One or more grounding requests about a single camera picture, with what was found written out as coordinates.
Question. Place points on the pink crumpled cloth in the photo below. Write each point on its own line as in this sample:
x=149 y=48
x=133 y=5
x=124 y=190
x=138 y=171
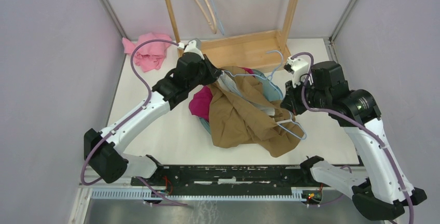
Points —
x=149 y=56

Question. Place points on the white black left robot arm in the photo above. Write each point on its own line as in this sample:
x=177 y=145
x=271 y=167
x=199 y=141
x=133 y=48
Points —
x=104 y=150

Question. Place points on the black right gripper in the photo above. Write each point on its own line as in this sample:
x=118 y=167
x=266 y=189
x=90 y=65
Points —
x=290 y=101

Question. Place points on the white slotted cable duct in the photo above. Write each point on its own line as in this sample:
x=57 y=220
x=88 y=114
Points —
x=147 y=195

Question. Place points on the brown skirt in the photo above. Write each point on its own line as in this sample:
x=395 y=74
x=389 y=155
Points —
x=258 y=128

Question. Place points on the teal plastic basket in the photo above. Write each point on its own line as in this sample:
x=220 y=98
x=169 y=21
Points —
x=273 y=90

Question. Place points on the magenta cloth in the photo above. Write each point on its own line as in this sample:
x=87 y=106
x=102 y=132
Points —
x=229 y=99

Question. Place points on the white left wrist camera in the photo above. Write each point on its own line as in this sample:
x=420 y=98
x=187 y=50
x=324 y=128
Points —
x=193 y=46

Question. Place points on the wooden clothes rack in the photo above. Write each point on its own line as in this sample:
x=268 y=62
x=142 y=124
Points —
x=252 y=50

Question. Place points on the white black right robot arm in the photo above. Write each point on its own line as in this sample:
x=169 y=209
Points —
x=385 y=193

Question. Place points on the beige wooden hanger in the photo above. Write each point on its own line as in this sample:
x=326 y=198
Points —
x=202 y=2

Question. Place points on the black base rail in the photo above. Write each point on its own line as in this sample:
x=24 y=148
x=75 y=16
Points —
x=230 y=180

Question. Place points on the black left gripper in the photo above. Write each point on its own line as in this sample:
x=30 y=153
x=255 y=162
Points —
x=213 y=72

